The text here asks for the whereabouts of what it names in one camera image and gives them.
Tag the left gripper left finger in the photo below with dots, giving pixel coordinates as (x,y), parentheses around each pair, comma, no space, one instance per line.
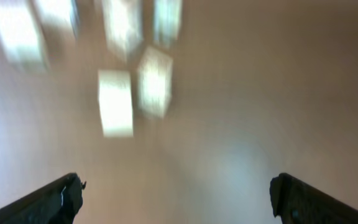
(55,203)

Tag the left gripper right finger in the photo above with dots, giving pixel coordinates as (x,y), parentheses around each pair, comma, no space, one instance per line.
(294,201)

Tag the green edged block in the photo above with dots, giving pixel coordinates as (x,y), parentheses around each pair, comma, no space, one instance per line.
(21,37)
(123,26)
(115,103)

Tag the red edged wooden block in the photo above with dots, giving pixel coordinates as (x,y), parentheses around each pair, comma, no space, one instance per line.
(59,14)

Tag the plain wooden centre block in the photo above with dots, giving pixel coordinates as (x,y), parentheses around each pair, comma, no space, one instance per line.
(167,21)

